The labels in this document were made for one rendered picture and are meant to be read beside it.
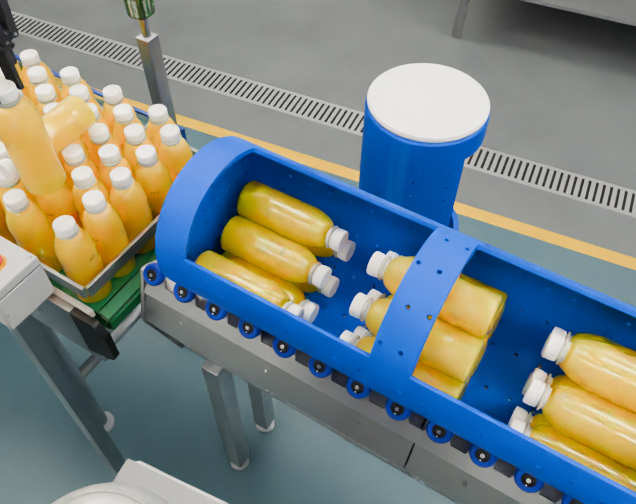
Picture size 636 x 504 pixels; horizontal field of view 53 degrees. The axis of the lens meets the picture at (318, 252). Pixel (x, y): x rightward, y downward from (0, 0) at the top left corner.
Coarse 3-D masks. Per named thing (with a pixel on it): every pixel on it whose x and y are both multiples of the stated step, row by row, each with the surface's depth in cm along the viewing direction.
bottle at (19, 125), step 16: (0, 112) 97; (16, 112) 98; (32, 112) 100; (0, 128) 99; (16, 128) 99; (32, 128) 100; (16, 144) 101; (32, 144) 102; (48, 144) 105; (16, 160) 103; (32, 160) 103; (48, 160) 106; (32, 176) 106; (48, 176) 107; (64, 176) 111; (32, 192) 109; (48, 192) 109
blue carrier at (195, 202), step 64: (192, 192) 100; (320, 192) 116; (192, 256) 115; (448, 256) 90; (512, 256) 94; (256, 320) 102; (320, 320) 116; (384, 320) 89; (512, 320) 109; (576, 320) 103; (384, 384) 93; (512, 384) 108; (512, 448) 86
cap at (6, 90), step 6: (0, 84) 97; (6, 84) 97; (12, 84) 97; (0, 90) 96; (6, 90) 96; (12, 90) 96; (0, 96) 95; (6, 96) 96; (12, 96) 96; (6, 102) 96
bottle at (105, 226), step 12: (108, 204) 118; (84, 216) 117; (96, 216) 116; (108, 216) 117; (120, 216) 121; (84, 228) 119; (96, 228) 117; (108, 228) 118; (120, 228) 121; (96, 240) 119; (108, 240) 120; (120, 240) 122; (108, 252) 122; (132, 264) 129; (120, 276) 128
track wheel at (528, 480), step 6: (516, 468) 98; (516, 474) 98; (522, 474) 97; (528, 474) 97; (516, 480) 98; (522, 480) 97; (528, 480) 97; (534, 480) 97; (540, 480) 96; (522, 486) 97; (528, 486) 97; (534, 486) 97; (540, 486) 96; (528, 492) 97; (534, 492) 97
